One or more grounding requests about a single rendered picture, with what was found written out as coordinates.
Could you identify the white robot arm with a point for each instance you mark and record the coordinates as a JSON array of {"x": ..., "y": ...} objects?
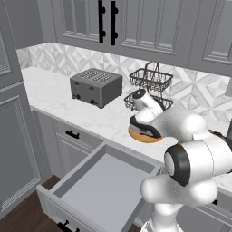
[{"x": 193, "y": 157}]

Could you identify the round wooden cutting board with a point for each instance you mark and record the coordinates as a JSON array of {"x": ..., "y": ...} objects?
[{"x": 141, "y": 138}]

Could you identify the grey narrow drawer front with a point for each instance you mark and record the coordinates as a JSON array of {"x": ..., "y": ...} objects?
[{"x": 86, "y": 137}]

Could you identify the open grey drawer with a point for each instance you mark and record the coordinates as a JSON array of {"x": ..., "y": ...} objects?
[{"x": 102, "y": 187}]

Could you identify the grey four-slot toaster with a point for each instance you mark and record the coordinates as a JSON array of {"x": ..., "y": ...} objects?
[{"x": 99, "y": 87}]

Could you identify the grey base cupboard door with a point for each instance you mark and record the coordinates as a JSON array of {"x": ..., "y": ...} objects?
[{"x": 71, "y": 157}]

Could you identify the grey tall cupboard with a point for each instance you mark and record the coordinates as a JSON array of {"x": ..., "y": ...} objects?
[{"x": 15, "y": 120}]

